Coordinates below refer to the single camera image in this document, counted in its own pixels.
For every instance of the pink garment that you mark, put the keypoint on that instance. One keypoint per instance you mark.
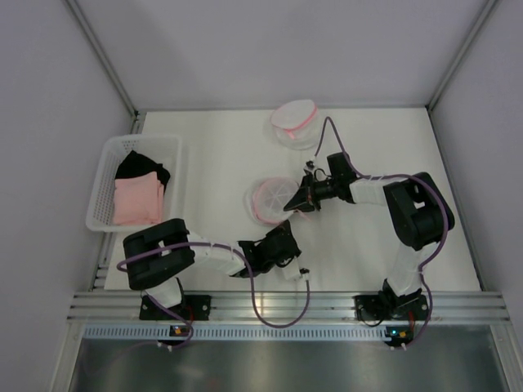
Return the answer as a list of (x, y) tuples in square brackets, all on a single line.
[(138, 200)]

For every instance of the pink-trimmed mesh laundry bag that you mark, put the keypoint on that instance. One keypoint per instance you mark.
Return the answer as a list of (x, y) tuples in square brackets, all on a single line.
[(296, 124)]

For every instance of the aluminium rail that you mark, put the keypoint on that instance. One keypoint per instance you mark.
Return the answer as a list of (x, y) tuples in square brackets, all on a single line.
[(459, 308)]

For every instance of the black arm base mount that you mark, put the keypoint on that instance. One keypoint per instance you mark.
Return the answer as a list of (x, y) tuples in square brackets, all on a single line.
[(373, 309)]

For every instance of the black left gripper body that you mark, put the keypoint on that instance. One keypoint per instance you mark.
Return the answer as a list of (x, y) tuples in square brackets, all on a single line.
[(283, 235)]

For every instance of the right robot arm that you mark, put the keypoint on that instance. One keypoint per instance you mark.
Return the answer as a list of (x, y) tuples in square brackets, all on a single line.
[(420, 216)]

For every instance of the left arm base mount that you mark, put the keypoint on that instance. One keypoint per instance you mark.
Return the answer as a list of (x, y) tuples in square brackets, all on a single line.
[(192, 308)]

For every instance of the perforated cable tray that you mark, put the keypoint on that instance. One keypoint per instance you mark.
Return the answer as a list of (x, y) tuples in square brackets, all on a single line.
[(246, 332)]

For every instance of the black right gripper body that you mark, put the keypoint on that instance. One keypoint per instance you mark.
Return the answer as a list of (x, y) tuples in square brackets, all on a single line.
[(310, 193)]

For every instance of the black garment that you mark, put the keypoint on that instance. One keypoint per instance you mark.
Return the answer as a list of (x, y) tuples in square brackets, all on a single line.
[(137, 170)]

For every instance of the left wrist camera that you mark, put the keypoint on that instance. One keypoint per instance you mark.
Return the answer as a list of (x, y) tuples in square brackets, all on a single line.
[(294, 272)]

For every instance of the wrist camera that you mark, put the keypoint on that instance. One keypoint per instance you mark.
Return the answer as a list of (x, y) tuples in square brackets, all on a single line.
[(311, 166), (294, 272)]

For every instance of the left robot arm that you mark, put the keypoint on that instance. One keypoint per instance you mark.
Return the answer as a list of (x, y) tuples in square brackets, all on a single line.
[(154, 258)]

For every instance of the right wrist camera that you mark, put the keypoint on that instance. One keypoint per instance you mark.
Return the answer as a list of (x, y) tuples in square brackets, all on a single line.
[(311, 166)]

